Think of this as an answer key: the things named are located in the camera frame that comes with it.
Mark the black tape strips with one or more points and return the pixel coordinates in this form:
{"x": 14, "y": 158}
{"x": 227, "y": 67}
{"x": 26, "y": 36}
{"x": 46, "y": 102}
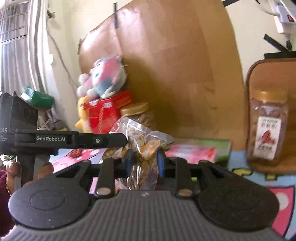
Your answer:
{"x": 277, "y": 48}

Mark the red gift box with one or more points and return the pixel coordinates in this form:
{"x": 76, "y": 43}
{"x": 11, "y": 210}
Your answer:
{"x": 104, "y": 113}

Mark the pink plush toy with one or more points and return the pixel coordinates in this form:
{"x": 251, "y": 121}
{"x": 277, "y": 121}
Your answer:
{"x": 104, "y": 76}

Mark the yellow plush toy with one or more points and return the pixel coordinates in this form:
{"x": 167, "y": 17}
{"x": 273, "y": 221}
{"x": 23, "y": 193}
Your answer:
{"x": 81, "y": 115}

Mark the white power strip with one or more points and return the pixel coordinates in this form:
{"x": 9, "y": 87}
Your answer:
{"x": 284, "y": 16}

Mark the brown cardboard sheet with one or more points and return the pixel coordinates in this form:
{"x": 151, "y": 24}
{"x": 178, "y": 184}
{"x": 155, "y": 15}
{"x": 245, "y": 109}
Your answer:
{"x": 173, "y": 69}

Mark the person's left forearm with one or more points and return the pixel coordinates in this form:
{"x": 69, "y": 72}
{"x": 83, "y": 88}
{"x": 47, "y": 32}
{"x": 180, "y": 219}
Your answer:
{"x": 3, "y": 208}

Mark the round nut jar gold lid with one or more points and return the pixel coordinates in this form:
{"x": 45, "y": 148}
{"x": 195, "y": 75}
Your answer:
{"x": 138, "y": 112}

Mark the small red packet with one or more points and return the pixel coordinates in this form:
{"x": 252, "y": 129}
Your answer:
{"x": 77, "y": 152}

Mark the green box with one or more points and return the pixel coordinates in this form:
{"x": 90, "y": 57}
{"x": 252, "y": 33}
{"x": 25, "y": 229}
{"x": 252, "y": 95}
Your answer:
{"x": 39, "y": 97}

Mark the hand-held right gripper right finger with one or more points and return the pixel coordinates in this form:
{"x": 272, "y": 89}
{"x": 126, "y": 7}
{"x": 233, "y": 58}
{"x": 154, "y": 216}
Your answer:
{"x": 161, "y": 162}

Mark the square nut jar gold lid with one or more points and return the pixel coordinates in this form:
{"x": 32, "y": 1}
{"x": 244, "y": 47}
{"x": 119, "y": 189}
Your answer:
{"x": 268, "y": 129}

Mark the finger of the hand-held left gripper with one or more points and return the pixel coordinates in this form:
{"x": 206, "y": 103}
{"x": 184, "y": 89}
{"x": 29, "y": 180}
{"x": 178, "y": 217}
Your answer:
{"x": 104, "y": 140}

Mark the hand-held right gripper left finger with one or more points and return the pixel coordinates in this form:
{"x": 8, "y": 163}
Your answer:
{"x": 130, "y": 162}

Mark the person's left hand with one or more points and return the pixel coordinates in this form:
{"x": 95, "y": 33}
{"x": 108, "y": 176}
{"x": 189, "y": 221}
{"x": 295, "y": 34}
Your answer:
{"x": 12, "y": 169}

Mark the brown seat cushion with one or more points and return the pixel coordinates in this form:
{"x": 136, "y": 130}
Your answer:
{"x": 266, "y": 74}

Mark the clear bag of seeds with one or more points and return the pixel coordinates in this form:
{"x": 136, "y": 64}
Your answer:
{"x": 143, "y": 143}

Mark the grey curtain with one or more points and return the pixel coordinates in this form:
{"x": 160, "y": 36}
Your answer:
{"x": 16, "y": 46}

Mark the printed blanket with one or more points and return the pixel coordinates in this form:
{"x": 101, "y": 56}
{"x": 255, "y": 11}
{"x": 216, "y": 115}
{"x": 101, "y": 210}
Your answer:
{"x": 284, "y": 208}

